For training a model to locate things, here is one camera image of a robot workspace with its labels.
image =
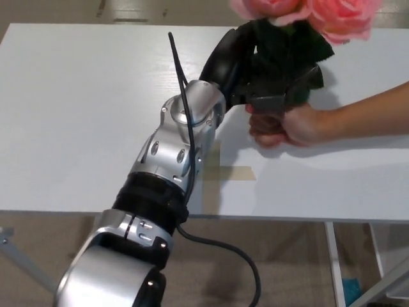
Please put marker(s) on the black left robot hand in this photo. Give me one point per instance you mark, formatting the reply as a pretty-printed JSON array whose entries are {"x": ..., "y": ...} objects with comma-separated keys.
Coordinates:
[{"x": 223, "y": 60}]

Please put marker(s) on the grey metal frame bar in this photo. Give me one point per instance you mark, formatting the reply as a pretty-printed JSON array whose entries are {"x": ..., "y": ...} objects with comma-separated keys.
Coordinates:
[
  {"x": 22, "y": 259},
  {"x": 393, "y": 288}
]

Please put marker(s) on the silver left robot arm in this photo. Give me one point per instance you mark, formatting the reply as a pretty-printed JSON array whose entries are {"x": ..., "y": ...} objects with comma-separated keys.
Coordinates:
[{"x": 166, "y": 150}]

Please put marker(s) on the beige upright tape strip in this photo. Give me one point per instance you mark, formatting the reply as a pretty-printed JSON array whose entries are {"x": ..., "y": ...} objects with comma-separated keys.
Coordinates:
[{"x": 211, "y": 198}]

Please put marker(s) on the person's bare hand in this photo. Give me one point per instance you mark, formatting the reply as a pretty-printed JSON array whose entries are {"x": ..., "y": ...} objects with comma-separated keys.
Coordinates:
[{"x": 297, "y": 124}]

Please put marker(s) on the pink rose bouquet green leaves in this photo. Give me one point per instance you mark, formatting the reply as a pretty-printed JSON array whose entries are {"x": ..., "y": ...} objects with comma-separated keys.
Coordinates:
[{"x": 338, "y": 19}]

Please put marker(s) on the person's bare forearm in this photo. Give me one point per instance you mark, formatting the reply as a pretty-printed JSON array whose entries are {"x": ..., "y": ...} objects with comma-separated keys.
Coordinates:
[{"x": 367, "y": 108}]

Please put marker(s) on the blue object on floor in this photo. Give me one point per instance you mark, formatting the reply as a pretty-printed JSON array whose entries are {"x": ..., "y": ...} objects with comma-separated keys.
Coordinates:
[{"x": 351, "y": 288}]

